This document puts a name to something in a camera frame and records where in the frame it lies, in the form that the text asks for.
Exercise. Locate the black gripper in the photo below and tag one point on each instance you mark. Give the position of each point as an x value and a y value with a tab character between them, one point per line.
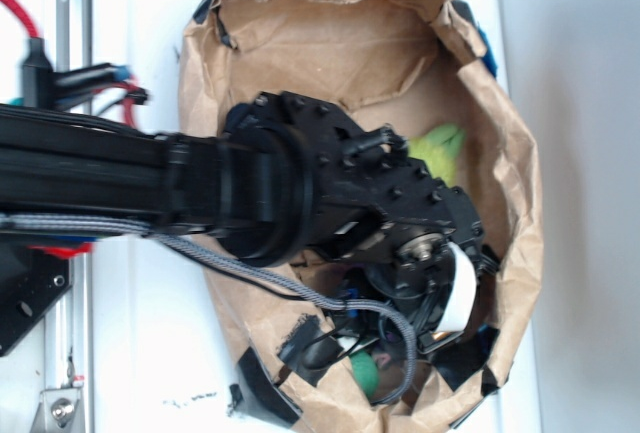
410	242

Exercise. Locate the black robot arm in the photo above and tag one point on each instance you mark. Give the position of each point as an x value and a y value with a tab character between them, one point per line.
289	173

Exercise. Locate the green plush frog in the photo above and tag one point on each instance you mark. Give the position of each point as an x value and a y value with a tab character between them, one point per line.
440	149

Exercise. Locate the small green ball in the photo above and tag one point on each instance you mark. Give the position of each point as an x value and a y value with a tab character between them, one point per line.
365	372

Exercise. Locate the brown paper bag bin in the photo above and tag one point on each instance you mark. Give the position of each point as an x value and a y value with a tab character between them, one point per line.
413	64

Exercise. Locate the aluminium frame rail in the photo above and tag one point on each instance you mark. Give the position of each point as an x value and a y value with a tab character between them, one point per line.
68	326

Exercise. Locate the metal corner bracket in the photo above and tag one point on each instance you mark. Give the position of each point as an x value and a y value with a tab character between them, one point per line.
60	411

